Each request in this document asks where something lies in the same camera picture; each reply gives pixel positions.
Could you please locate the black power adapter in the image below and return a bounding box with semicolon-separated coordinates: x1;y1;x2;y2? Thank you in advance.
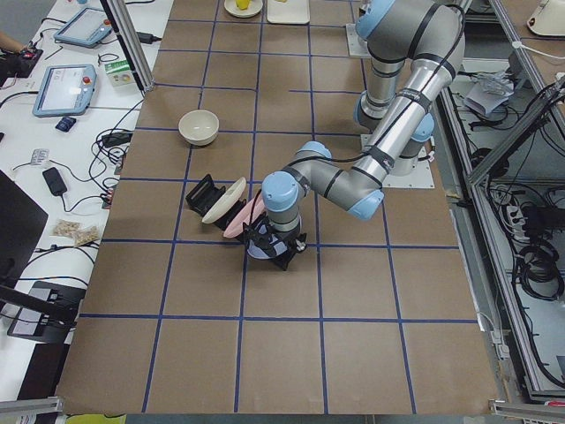
102;131;132;148

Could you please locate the far teach pendant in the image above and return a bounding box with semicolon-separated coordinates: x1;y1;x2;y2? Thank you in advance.
54;7;112;48

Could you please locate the yellow lemon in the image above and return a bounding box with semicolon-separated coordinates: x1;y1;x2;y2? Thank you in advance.
236;0;251;11

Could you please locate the teach pendant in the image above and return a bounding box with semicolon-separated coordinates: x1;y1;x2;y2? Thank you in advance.
54;7;112;48
33;64;97;117

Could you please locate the cream rectangular tray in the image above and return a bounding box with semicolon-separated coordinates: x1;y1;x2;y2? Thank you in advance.
267;0;310;25

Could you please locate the bag of wooden pieces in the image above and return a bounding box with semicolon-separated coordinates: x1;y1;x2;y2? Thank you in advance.
51;219;101;246

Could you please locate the blue plate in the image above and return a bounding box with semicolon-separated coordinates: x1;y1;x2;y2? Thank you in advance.
246;233;288;260

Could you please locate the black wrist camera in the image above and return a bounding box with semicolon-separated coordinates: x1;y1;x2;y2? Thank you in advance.
243;224;273;260

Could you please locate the near teach pendant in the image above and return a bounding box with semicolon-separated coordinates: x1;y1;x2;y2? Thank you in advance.
33;64;97;117

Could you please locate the green white box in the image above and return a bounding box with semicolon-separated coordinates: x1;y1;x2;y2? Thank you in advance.
104;60;135;87

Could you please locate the round cream lemon plate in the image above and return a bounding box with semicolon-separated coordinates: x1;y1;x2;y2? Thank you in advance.
224;0;263;19

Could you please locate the aluminium frame post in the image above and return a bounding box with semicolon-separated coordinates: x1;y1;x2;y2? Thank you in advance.
100;0;154;94

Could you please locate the cream ceramic bowl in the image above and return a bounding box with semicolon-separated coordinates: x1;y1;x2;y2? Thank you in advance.
178;110;220;147

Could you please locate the black smartphone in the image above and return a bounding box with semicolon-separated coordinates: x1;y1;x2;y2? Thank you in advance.
42;167;67;197

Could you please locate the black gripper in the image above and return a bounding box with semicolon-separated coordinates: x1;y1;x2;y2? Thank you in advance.
275;228;306;253

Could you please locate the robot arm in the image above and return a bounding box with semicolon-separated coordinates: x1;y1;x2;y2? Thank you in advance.
245;1;465;258
354;1;440;131

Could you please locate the black dish rack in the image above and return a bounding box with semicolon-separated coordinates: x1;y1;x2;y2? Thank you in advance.
186;172;305;271

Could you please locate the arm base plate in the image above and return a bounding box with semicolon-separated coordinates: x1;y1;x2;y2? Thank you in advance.
380;138;434;189
345;23;370;58

